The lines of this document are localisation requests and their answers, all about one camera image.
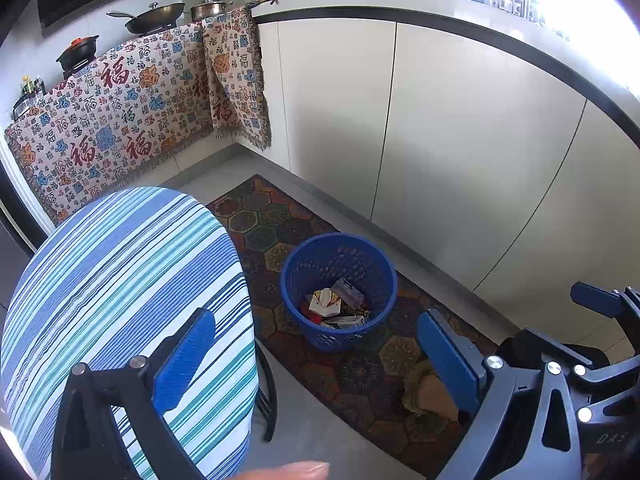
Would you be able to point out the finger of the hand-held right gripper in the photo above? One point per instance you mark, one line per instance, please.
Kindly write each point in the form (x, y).
(555, 345)
(595, 297)

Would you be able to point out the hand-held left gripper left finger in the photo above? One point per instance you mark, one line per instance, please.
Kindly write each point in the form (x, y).
(184, 357)

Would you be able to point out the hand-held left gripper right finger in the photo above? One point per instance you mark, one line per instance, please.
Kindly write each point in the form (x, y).
(447, 362)

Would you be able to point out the beige paper wrapper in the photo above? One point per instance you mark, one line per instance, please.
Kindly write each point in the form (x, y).
(325, 302)

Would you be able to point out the blue plastic basket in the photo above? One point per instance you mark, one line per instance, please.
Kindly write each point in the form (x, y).
(300, 270)

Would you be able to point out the person's left hand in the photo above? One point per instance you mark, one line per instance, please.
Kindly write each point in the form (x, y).
(287, 472)

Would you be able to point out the green fuzzy slipper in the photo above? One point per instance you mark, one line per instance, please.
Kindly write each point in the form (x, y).
(430, 392)

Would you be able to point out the colourful hexagon floor mat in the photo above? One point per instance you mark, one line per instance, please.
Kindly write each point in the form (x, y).
(360, 375)

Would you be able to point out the striped tablecloth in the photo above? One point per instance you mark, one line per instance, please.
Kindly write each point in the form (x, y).
(115, 285)

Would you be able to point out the white lower kitchen cabinets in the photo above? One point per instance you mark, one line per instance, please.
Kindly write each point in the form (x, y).
(450, 135)

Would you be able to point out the large printed blanket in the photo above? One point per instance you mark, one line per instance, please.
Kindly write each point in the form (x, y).
(110, 125)

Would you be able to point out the small printed blanket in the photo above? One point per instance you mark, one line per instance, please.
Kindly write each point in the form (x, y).
(235, 75)

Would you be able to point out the condiment bottle rack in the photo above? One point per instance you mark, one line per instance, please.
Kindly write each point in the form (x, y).
(30, 97)

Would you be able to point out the black clay pot red lid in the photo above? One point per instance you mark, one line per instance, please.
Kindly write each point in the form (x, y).
(77, 55)

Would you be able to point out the black wok with lid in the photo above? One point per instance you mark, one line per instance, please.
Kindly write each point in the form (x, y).
(152, 17)

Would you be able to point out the steel pot with lid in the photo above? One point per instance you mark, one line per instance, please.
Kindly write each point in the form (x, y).
(212, 9)

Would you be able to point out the black table frame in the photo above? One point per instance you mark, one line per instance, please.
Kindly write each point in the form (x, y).
(267, 400)

